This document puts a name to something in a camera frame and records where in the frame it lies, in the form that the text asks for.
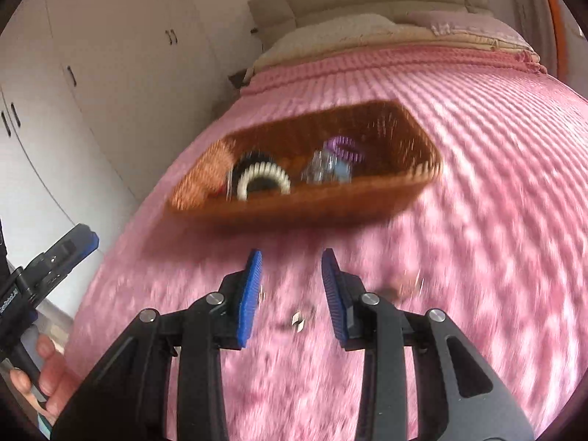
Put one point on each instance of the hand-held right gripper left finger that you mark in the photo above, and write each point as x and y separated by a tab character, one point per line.
250	294

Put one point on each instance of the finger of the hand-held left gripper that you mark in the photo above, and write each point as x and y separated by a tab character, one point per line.
64	252

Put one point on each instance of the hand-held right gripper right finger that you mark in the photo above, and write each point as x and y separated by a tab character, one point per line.
335	294

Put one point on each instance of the small silver earring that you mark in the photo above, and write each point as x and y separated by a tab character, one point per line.
298	320

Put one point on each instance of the brown wicker basket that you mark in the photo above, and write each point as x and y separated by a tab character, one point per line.
321	206

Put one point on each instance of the black band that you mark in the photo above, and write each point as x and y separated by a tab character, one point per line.
250	158

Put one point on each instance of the person's left hand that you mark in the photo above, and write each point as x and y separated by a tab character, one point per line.
59	383

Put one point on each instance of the small bronze metal clip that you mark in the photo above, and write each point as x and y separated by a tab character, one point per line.
404	288

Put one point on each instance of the pink fluffy blanket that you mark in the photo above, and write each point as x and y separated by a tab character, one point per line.
459	239

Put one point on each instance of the white wardrobe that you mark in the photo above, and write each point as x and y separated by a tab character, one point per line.
115	78

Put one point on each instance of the cream folded quilt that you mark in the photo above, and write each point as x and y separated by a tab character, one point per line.
285	57

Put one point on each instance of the white pillow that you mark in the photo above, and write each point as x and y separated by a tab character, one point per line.
330	32

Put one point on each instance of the pink pillow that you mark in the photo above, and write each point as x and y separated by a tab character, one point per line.
459	25

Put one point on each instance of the grey curtain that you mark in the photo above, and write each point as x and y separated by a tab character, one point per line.
521	0

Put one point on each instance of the orange curtain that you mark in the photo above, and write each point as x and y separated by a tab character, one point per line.
553	18

